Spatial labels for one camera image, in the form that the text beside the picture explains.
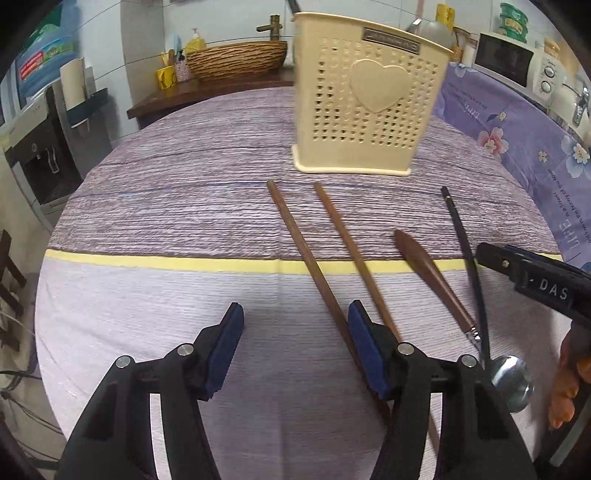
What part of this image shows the black handled metal spoon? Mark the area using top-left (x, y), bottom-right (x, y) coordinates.
top-left (441, 186), bottom-right (535, 415)

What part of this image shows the dark wooden counter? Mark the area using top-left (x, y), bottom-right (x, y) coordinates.
top-left (127, 69), bottom-right (296, 130)

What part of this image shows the person's right hand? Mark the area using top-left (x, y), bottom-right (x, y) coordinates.
top-left (549, 323), bottom-right (583, 431)

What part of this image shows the cream perforated utensil holder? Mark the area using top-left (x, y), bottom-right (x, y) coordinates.
top-left (292, 11), bottom-right (455, 177)

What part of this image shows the brown woven basin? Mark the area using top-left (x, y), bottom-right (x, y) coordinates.
top-left (185, 41), bottom-right (288, 81)

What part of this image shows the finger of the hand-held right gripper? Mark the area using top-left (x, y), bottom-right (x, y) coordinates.
top-left (475, 242), bottom-right (532, 283)
top-left (503, 244), bottom-right (591, 283)

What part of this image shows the teal wall holder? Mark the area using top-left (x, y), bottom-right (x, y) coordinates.
top-left (65, 88), bottom-right (109, 127)

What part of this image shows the white microwave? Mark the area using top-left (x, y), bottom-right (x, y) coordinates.
top-left (473, 32), bottom-right (566, 100)

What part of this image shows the bronze faucet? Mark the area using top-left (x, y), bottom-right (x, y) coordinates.
top-left (256, 14), bottom-right (282, 43)

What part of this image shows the large metal spoon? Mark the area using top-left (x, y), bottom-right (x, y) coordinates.
top-left (405, 17), bottom-right (452, 49)

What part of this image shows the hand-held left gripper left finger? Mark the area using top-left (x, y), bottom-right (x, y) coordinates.
top-left (55, 302), bottom-right (245, 480)

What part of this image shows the dark wooden stool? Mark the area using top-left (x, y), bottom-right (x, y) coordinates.
top-left (0, 228), bottom-right (28, 352)

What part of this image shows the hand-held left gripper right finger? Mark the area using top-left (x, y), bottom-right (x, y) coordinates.
top-left (348, 299), bottom-right (539, 480)

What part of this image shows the purple floral cloth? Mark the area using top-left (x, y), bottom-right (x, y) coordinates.
top-left (434, 60), bottom-right (591, 273)

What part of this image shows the chrome tap fitting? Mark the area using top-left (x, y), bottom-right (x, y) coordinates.
top-left (573, 85), bottom-right (591, 127)

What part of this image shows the blue water jug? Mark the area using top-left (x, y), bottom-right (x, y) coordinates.
top-left (16, 0), bottom-right (79, 100)

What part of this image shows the brown wooden chopstick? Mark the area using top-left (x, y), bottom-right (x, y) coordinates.
top-left (313, 182), bottom-right (440, 450)
top-left (266, 180), bottom-right (393, 428)

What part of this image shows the grey water dispenser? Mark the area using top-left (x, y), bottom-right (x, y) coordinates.
top-left (0, 83), bottom-right (84, 213)

